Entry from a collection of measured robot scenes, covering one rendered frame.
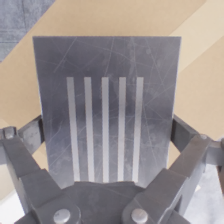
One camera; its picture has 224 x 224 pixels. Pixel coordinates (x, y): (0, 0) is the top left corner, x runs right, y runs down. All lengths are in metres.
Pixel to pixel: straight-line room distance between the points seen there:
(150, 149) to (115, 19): 0.17
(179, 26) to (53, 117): 0.20
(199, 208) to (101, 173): 1.69
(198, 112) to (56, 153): 0.21
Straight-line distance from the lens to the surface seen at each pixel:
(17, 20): 1.30
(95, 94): 0.15
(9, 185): 0.85
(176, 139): 0.18
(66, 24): 0.25
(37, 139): 0.18
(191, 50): 0.26
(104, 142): 0.17
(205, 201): 1.81
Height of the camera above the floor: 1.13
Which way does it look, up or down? 74 degrees down
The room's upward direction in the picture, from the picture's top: 179 degrees clockwise
